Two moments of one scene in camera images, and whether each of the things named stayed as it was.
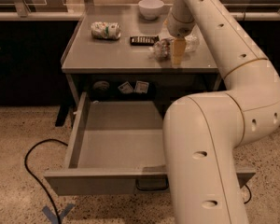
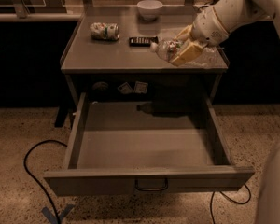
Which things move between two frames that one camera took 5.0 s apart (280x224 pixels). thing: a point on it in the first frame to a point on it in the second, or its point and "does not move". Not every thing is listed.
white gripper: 182,29 to 207,27
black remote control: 149,40 does not move
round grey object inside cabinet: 102,85 does not move
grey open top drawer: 116,147 does not move
